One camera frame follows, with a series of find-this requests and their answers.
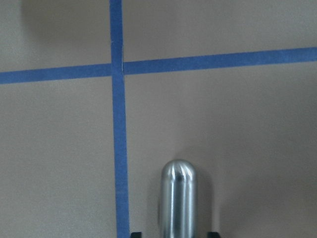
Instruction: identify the steel muddler black tip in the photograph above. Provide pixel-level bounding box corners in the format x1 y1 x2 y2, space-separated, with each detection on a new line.
159 159 198 238

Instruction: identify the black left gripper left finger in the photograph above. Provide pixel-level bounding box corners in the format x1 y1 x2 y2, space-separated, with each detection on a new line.
130 232 142 238

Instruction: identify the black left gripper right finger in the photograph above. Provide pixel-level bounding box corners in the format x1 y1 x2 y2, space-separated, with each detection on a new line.
207 232 220 238

